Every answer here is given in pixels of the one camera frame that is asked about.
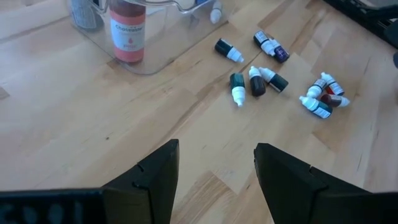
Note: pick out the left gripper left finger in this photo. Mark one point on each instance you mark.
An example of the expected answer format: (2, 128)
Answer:
(146, 199)

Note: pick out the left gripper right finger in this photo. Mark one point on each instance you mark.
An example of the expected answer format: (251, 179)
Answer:
(289, 193)

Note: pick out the small teal dropper bottle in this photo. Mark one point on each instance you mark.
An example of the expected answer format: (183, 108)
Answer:
(320, 109)
(237, 84)

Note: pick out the small reddish brown dropper bottle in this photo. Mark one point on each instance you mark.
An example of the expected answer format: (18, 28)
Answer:
(258, 85)

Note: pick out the small purple dropper bottle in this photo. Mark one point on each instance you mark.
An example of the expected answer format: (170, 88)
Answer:
(281, 53)

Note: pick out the small black dropper bottle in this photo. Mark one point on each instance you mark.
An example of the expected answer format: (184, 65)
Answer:
(317, 87)
(224, 48)

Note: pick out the large red food coloring bottle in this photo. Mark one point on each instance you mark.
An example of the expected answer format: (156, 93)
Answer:
(127, 34)

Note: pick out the small pale dropper bottle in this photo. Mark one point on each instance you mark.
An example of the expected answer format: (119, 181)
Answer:
(215, 15)

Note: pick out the small maroon dropper bottle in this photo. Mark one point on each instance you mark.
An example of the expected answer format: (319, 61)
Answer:
(331, 100)

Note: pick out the small dark green dropper bottle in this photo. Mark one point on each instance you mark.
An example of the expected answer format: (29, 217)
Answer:
(278, 82)

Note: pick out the small orange-red dropper bottle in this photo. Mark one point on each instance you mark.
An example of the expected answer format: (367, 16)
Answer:
(334, 87)

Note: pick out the clear plastic bin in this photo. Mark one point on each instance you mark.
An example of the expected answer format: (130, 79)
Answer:
(174, 37)

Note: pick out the black aluminium table frame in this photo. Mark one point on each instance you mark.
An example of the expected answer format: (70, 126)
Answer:
(363, 18)

